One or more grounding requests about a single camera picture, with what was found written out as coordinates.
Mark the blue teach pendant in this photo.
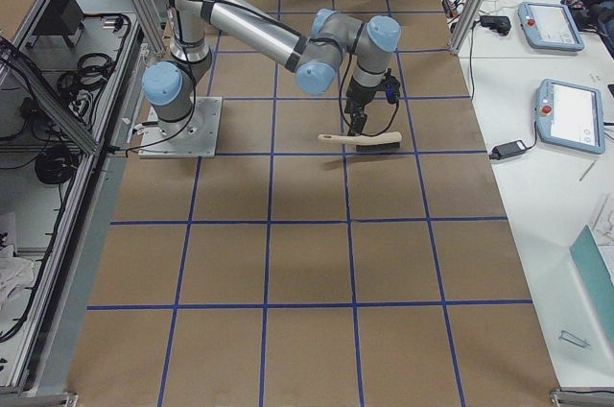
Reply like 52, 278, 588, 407
535, 79, 605, 155
517, 2, 584, 52

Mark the near blue teach pendant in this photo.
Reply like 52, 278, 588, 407
535, 79, 605, 155

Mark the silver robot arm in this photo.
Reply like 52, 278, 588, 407
167, 0, 402, 148

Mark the teal folder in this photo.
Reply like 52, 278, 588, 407
570, 226, 613, 347

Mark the beige hand brush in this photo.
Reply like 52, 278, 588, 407
318, 132, 402, 153

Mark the black power adapter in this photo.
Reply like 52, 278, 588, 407
489, 140, 528, 160

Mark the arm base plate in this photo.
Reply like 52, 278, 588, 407
138, 96, 223, 158

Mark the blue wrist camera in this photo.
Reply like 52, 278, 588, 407
385, 75, 400, 105

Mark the white crumpled cloth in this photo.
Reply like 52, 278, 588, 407
0, 212, 35, 312

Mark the far blue teach pendant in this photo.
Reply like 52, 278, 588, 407
517, 2, 584, 52

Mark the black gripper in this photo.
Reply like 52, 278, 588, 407
344, 72, 390, 136

